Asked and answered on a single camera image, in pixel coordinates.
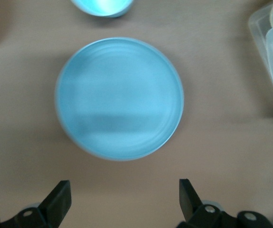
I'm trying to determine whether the blue plastic cup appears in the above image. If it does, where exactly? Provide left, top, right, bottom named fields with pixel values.
left=69, top=0, right=134, bottom=19

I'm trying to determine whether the brown table cover sheet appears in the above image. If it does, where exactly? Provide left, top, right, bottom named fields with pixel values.
left=0, top=0, right=273, bottom=228

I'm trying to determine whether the blue plate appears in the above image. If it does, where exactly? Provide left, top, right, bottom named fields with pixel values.
left=55, top=36, right=185, bottom=162

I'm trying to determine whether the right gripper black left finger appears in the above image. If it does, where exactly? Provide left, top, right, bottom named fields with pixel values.
left=0, top=180, right=73, bottom=228

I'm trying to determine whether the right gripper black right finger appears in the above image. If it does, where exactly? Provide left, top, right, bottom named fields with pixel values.
left=177, top=178, right=272, bottom=228

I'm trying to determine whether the clear plastic food container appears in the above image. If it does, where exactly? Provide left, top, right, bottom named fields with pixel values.
left=248, top=0, right=273, bottom=122

